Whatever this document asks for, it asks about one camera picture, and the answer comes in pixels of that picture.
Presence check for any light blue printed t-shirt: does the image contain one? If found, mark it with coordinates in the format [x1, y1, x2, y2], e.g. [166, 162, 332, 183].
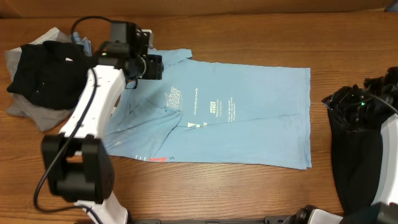
[105, 49, 312, 170]

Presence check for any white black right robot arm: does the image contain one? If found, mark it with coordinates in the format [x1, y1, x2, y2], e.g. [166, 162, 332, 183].
[284, 86, 397, 223]

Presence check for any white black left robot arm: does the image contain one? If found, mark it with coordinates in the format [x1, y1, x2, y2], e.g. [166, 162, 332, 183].
[34, 42, 164, 223]

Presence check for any black garment pile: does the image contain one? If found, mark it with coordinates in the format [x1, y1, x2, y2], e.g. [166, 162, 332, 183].
[327, 105, 386, 215]

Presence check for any blue folded garment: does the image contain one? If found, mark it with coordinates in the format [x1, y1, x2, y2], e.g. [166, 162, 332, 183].
[69, 31, 93, 57]

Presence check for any black folded polo shirt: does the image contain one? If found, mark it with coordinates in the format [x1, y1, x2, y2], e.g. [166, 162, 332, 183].
[7, 40, 88, 110]

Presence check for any white mesh folded garment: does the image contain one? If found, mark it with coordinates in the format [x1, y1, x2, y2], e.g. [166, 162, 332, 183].
[30, 27, 60, 45]

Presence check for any grey folded garment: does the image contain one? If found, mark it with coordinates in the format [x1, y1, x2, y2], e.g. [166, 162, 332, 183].
[5, 32, 74, 132]

